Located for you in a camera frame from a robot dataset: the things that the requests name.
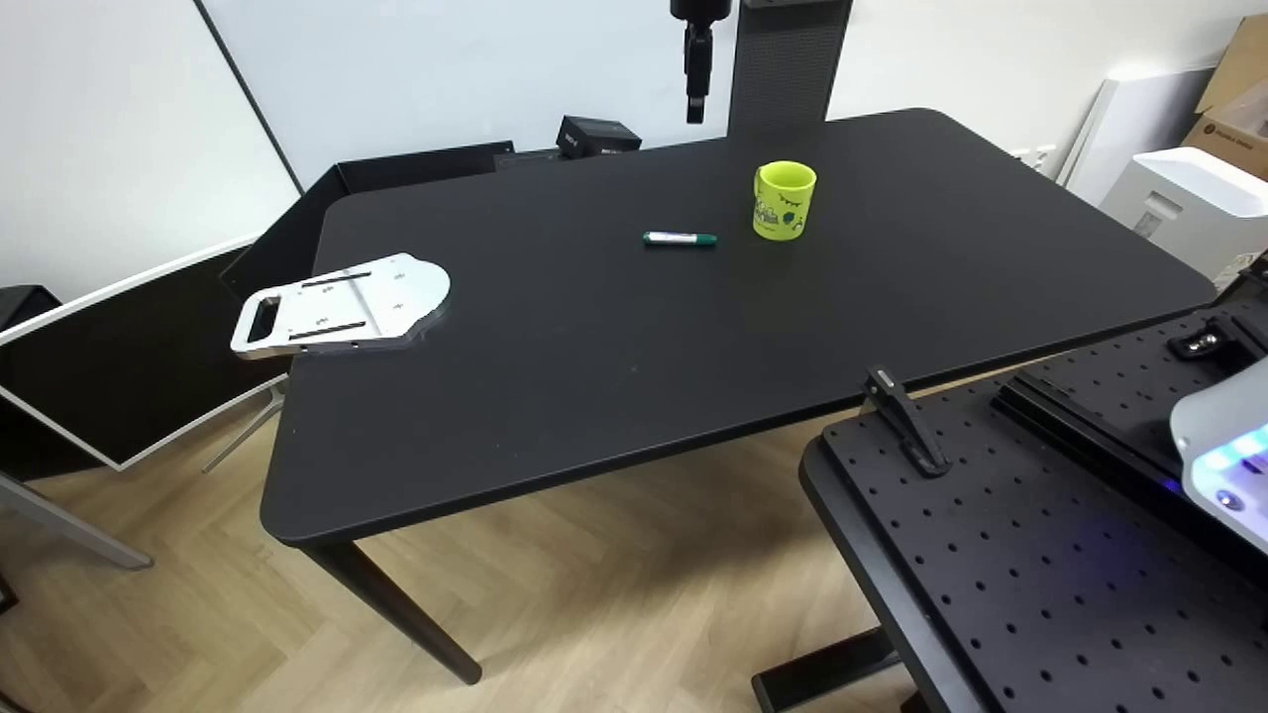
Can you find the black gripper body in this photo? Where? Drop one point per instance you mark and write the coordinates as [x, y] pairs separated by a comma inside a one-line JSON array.
[[704, 9]]

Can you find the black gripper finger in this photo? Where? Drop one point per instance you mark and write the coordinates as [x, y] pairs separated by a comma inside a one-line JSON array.
[[699, 72]]

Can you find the green and white pen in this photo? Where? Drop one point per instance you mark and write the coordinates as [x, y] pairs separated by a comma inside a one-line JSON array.
[[679, 237]]

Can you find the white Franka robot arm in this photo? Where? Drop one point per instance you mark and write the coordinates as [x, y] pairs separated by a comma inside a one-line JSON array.
[[1230, 459]]

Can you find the light green cup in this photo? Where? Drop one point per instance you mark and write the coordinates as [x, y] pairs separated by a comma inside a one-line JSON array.
[[788, 204]]

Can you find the black vertical pillar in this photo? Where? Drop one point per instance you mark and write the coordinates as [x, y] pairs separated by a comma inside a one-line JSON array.
[[788, 64]]

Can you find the small black box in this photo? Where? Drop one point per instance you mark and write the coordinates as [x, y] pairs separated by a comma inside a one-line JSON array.
[[595, 134]]

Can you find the white whiteboard panel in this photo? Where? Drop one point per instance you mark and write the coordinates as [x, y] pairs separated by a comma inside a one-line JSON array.
[[461, 64]]

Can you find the black clamp lever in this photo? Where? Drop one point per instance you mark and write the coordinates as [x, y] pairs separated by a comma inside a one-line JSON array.
[[907, 422]]

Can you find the white leaning board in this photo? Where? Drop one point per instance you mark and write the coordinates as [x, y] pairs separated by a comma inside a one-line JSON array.
[[1123, 118]]

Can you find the white box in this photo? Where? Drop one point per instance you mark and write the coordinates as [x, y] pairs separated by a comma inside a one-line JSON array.
[[1192, 204]]

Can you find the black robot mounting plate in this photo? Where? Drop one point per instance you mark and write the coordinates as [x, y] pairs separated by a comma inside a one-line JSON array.
[[1095, 398]]

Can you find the brown cardboard box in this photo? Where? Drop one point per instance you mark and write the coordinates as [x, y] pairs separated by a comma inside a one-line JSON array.
[[1242, 91]]

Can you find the black perforated breadboard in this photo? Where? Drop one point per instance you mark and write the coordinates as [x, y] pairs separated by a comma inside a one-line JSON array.
[[1033, 581]]

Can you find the black breadboard stand foot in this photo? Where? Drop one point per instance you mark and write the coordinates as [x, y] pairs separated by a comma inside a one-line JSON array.
[[826, 674]]

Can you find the black table leg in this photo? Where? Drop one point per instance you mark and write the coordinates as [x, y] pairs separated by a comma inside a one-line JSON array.
[[397, 607]]

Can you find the grey metal leg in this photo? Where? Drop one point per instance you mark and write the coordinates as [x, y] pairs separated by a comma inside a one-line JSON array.
[[67, 521]]

